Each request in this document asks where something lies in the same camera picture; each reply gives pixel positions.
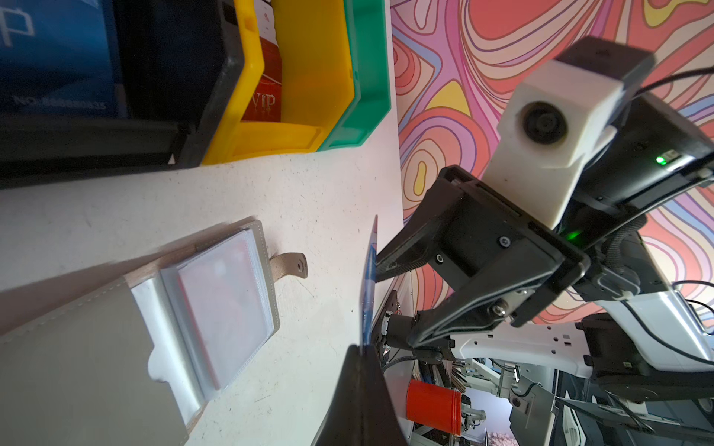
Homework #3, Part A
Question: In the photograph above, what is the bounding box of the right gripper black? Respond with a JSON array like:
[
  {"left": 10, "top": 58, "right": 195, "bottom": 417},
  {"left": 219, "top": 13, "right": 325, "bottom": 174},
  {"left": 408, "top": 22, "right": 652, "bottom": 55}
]
[{"left": 377, "top": 165, "right": 591, "bottom": 349}]

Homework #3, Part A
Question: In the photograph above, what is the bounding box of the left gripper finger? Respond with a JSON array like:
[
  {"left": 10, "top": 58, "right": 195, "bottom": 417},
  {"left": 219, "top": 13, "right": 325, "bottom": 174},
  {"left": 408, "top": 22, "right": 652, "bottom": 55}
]
[{"left": 312, "top": 345, "right": 407, "bottom": 446}]

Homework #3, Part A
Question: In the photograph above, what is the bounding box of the blue credit card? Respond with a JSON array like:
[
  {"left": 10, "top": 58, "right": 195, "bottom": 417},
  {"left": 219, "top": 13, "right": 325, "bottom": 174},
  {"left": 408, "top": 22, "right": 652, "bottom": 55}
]
[{"left": 360, "top": 216, "right": 379, "bottom": 347}]

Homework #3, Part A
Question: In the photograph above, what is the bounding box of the grey card holder wallet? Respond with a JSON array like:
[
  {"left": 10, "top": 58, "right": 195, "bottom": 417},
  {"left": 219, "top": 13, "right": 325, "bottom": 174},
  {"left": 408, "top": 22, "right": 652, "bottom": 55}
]
[{"left": 1, "top": 219, "right": 308, "bottom": 445}]

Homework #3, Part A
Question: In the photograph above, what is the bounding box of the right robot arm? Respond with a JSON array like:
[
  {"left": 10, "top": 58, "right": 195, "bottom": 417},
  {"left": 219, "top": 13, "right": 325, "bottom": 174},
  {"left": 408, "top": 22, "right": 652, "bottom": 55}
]
[{"left": 377, "top": 93, "right": 713, "bottom": 403}]

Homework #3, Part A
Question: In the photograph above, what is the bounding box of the red card in yellow bin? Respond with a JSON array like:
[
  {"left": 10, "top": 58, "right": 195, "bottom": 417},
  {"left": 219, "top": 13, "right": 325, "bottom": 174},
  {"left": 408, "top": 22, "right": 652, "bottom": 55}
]
[{"left": 243, "top": 0, "right": 283, "bottom": 123}]

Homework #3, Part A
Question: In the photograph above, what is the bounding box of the blue VIP card in bin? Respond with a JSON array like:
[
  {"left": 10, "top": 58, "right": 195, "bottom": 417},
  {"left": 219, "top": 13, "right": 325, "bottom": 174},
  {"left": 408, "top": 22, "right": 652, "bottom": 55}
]
[{"left": 1, "top": 0, "right": 128, "bottom": 118}]

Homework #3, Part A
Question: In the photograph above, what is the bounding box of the red cup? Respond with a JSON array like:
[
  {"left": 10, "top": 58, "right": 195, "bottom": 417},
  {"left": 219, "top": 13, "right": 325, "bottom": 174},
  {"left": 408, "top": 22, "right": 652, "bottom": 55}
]
[{"left": 406, "top": 380, "right": 462, "bottom": 436}]

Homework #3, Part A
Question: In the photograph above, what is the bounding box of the yellow plastic bin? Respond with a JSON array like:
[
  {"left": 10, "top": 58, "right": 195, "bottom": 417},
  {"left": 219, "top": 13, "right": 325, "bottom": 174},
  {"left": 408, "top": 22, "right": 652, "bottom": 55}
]
[{"left": 202, "top": 1, "right": 358, "bottom": 165}]

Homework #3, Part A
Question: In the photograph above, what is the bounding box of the green plastic bin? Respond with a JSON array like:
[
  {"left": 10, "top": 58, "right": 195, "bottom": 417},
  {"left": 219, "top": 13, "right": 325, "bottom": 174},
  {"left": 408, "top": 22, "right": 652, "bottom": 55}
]
[{"left": 320, "top": 0, "right": 392, "bottom": 152}]

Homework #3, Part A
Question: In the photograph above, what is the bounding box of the black plastic bin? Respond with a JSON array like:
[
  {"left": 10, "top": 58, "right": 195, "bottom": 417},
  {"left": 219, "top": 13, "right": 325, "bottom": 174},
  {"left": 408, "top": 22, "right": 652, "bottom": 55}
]
[{"left": 1, "top": 1, "right": 245, "bottom": 189}]

